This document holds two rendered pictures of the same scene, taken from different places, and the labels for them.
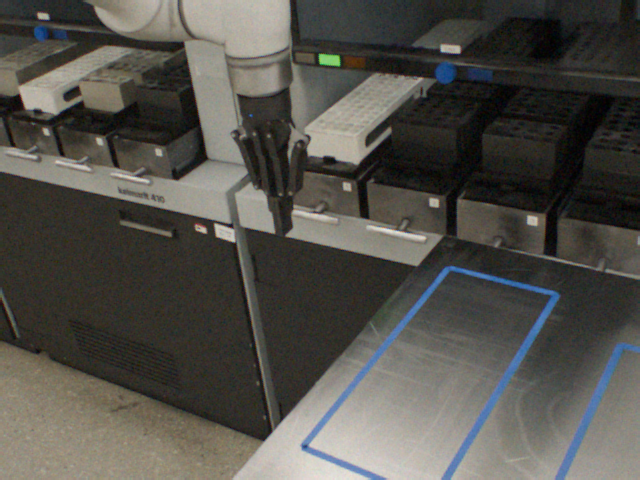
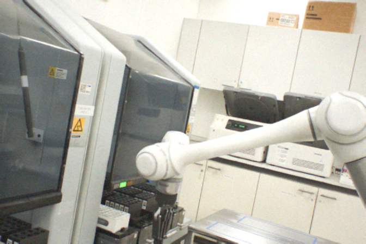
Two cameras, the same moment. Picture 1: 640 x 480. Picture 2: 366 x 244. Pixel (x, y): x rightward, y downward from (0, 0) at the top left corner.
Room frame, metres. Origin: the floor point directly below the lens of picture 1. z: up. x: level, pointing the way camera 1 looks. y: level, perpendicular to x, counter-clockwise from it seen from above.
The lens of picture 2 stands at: (1.30, 1.40, 1.32)
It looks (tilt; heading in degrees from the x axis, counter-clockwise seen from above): 3 degrees down; 259
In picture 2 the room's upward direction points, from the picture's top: 11 degrees clockwise
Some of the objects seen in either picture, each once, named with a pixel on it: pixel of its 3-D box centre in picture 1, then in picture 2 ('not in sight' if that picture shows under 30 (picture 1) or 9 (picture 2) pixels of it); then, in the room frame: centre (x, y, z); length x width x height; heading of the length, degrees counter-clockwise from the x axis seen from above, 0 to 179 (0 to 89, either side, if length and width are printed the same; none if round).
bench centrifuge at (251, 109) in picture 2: not in sight; (246, 123); (-0.06, -2.34, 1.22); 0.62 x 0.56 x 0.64; 54
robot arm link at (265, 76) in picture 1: (259, 69); (168, 183); (1.05, 0.05, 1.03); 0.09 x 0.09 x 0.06
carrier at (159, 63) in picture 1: (148, 71); not in sight; (1.64, 0.32, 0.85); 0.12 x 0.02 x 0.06; 56
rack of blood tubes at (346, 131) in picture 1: (371, 115); (90, 213); (1.30, -0.12, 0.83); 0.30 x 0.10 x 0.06; 146
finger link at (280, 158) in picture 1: (281, 161); (163, 221); (1.05, 0.04, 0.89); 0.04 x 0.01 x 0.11; 146
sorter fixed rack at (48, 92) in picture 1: (88, 78); not in sight; (1.70, 0.47, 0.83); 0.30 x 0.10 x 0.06; 146
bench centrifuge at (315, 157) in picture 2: not in sight; (307, 133); (-0.54, -2.01, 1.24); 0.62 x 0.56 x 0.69; 56
